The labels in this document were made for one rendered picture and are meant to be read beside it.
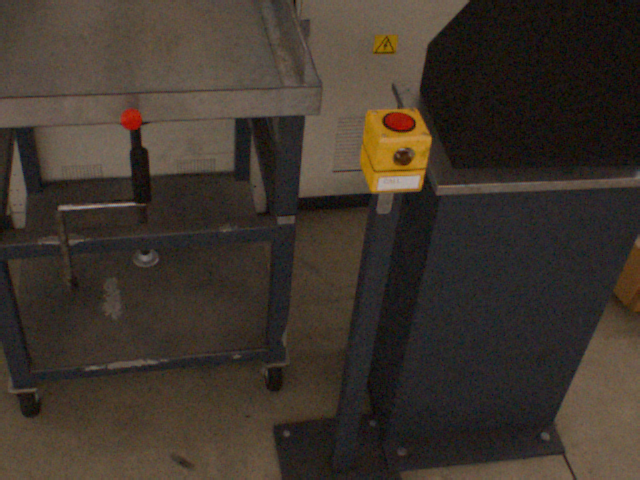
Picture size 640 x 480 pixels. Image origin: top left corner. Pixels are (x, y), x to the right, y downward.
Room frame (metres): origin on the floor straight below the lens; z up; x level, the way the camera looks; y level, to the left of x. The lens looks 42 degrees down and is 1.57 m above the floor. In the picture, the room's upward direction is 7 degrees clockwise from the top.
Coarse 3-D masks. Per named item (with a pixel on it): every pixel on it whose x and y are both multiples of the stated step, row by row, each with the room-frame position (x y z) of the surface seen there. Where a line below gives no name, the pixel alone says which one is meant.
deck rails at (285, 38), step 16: (256, 0) 1.46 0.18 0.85; (272, 0) 1.46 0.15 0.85; (288, 0) 1.34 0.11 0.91; (272, 16) 1.40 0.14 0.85; (288, 16) 1.32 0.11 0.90; (272, 32) 1.34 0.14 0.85; (288, 32) 1.31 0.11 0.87; (272, 48) 1.28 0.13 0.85; (288, 48) 1.29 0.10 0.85; (304, 48) 1.18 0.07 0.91; (288, 64) 1.23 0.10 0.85; (304, 64) 1.17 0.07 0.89; (288, 80) 1.18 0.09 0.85; (304, 80) 1.18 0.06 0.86
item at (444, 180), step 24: (408, 96) 1.34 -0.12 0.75; (432, 144) 1.20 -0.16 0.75; (432, 168) 1.13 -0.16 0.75; (504, 168) 1.15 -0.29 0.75; (528, 168) 1.16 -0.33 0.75; (552, 168) 1.17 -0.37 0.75; (576, 168) 1.17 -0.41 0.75; (600, 168) 1.18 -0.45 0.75; (624, 168) 1.19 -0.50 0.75; (456, 192) 1.09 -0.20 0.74; (480, 192) 1.10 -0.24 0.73
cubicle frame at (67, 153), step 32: (64, 128) 1.70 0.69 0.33; (96, 128) 1.72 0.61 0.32; (160, 128) 1.77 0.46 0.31; (192, 128) 1.79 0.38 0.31; (224, 128) 1.81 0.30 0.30; (64, 160) 1.70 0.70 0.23; (96, 160) 1.72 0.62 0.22; (128, 160) 1.74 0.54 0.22; (160, 160) 1.76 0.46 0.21; (192, 160) 1.79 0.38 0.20; (224, 160) 1.81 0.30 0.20
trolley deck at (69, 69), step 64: (0, 0) 1.35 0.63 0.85; (64, 0) 1.38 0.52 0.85; (128, 0) 1.40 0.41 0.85; (192, 0) 1.43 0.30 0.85; (0, 64) 1.14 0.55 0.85; (64, 64) 1.16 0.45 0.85; (128, 64) 1.18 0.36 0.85; (192, 64) 1.21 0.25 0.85; (256, 64) 1.23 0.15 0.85; (0, 128) 1.04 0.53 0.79
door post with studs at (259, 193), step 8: (256, 160) 1.84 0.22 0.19; (256, 168) 1.84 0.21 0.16; (256, 176) 1.84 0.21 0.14; (256, 184) 1.84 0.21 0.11; (256, 192) 1.84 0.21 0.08; (264, 192) 1.85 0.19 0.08; (256, 200) 1.84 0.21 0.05; (264, 200) 1.85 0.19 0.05; (256, 208) 1.84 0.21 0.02; (264, 208) 1.85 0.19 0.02
